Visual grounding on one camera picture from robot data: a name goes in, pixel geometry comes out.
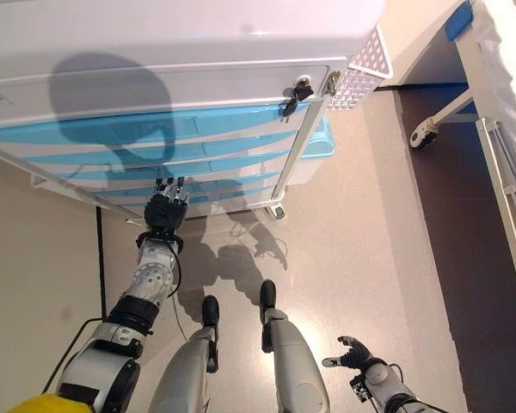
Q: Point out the white perforated basket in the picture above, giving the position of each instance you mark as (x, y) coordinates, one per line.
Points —
(367, 64)

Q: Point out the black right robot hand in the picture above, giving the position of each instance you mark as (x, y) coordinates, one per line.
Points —
(357, 357)

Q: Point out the grey robot leg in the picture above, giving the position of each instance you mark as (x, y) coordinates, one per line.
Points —
(292, 353)
(185, 370)

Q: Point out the deep blue fronted cart drawer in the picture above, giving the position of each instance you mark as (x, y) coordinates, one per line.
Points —
(241, 165)

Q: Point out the blue bed corner bumper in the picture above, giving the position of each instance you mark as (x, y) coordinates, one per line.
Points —
(458, 21)

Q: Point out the cart caster wheel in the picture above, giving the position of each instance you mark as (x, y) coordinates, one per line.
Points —
(277, 211)

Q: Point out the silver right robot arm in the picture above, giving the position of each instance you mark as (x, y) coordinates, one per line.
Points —
(382, 378)

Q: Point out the yellow robot shoulder pad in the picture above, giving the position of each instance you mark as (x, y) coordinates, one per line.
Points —
(47, 404)

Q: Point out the white cart side bin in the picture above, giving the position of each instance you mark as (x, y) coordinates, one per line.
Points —
(51, 180)

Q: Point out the grey right robot leg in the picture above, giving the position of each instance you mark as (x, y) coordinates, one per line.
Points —
(292, 353)

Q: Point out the white bed sheet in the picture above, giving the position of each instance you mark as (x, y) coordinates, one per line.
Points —
(505, 64)

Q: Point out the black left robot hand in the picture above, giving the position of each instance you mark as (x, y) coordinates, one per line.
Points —
(165, 213)

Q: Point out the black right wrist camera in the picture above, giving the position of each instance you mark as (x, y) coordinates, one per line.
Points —
(360, 389)

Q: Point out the white hospital bed frame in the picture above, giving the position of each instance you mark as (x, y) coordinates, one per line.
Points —
(511, 206)

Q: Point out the blue white cart drawer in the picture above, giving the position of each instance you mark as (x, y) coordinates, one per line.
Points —
(241, 120)
(241, 183)
(241, 198)
(241, 146)

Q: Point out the black cart keys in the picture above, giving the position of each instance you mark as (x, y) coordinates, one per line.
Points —
(299, 94)

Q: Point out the white medical cart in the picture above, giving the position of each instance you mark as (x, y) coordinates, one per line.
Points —
(176, 43)

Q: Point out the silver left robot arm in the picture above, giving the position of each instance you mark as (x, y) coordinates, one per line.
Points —
(150, 275)

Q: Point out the blue lidded waste bin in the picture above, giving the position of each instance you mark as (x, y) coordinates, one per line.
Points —
(318, 148)

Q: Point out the grey left robot leg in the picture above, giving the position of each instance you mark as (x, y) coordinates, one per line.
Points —
(185, 370)

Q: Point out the bed caster wheel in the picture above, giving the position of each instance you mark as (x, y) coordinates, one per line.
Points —
(423, 137)

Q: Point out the black floor edge strip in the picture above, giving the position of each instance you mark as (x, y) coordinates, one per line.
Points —
(100, 258)

